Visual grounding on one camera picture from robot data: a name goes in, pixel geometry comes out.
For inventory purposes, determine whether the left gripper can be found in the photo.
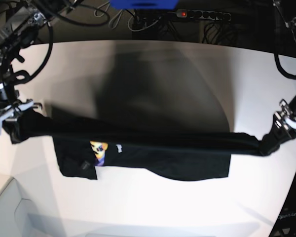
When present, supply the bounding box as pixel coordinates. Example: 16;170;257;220
261;99;296;155

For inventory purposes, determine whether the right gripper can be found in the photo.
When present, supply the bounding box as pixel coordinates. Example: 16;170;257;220
0;83;42;142

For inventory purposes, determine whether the black graphic t-shirt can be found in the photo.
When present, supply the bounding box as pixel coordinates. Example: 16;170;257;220
2;110;282;182

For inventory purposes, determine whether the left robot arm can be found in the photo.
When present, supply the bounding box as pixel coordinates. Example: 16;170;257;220
259;0;296;156

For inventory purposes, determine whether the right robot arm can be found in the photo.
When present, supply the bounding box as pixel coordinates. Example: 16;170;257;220
0;0;111;143

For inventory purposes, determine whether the white tray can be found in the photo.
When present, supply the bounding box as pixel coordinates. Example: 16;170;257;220
0;178;39;237

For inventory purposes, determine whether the black power strip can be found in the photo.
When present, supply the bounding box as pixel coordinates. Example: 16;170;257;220
176;9;231;22

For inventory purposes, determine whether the blue box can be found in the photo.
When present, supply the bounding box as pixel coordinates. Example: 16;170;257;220
110;0;178;9

